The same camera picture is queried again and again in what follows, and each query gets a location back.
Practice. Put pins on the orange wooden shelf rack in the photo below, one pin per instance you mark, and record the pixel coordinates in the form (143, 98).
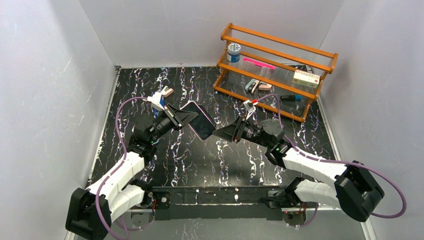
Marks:
(286, 56)

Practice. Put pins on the white blue labelled jar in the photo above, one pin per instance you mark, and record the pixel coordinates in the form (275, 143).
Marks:
(233, 52)

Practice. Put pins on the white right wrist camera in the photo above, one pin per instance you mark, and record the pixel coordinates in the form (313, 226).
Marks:
(250, 107)

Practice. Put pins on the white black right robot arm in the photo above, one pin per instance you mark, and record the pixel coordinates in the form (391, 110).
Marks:
(347, 186)

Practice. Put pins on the pink pen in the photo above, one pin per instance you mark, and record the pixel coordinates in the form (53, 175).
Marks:
(258, 63)

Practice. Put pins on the beige pink phone case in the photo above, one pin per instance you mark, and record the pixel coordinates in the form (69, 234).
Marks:
(203, 125)

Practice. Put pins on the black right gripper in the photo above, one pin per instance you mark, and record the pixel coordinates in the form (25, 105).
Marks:
(238, 129)

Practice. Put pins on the black arm mounting base bar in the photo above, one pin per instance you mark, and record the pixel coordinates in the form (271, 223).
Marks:
(228, 202)

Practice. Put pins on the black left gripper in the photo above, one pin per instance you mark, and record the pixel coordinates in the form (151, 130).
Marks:
(174, 116)

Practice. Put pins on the black blue marker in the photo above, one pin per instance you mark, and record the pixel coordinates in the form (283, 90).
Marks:
(290, 98)

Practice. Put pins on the light blue small stapler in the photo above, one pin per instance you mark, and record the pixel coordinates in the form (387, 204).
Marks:
(251, 85)

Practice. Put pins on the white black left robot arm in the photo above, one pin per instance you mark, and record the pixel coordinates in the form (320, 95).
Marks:
(93, 210)

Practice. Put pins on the white red cardboard box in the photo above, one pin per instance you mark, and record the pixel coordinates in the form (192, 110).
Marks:
(307, 79)

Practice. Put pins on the small pink white stapler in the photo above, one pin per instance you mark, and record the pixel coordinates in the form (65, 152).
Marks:
(166, 91)

